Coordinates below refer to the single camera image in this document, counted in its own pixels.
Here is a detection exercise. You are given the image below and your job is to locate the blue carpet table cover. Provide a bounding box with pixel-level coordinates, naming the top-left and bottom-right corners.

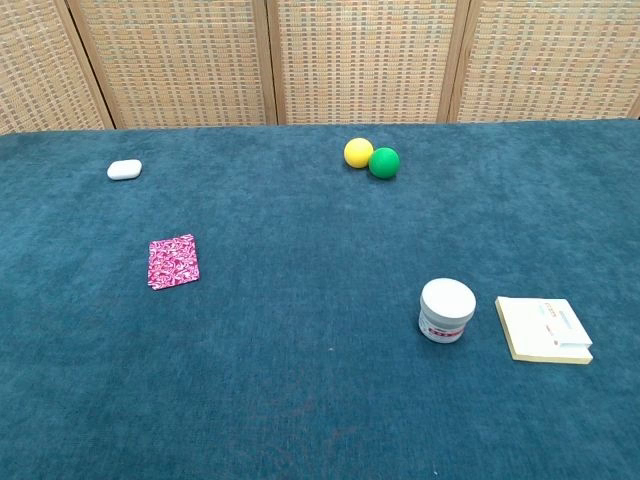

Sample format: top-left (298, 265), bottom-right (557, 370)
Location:
top-left (0, 117), bottom-right (640, 480)

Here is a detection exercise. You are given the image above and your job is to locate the woven folding screen panel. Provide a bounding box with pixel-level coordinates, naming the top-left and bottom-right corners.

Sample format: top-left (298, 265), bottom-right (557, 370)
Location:
top-left (53, 0), bottom-right (279, 130)
top-left (252, 0), bottom-right (472, 126)
top-left (0, 0), bottom-right (117, 136)
top-left (437, 0), bottom-right (640, 125)

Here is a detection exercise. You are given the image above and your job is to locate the pink speckled card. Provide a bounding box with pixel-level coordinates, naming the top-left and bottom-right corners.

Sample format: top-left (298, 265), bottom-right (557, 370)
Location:
top-left (146, 233), bottom-right (201, 291)

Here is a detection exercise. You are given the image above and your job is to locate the green foam ball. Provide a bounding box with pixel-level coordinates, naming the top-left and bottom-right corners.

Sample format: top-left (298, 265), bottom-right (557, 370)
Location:
top-left (368, 146), bottom-right (402, 180)

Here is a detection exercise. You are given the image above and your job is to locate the yellow foam ball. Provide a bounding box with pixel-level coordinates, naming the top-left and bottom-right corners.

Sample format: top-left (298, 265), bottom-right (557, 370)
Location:
top-left (343, 137), bottom-right (375, 169)

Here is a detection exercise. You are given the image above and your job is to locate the white earbuds case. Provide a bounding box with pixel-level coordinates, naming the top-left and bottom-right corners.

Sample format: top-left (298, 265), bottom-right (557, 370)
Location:
top-left (106, 158), bottom-right (144, 181)

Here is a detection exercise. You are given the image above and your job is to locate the white round cap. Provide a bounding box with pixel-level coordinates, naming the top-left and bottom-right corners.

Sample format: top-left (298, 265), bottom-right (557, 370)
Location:
top-left (417, 277), bottom-right (477, 345)

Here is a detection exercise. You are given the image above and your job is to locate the pale yellow sticky note pad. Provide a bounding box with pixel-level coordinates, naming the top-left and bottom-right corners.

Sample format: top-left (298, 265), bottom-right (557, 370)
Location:
top-left (494, 295), bottom-right (595, 366)

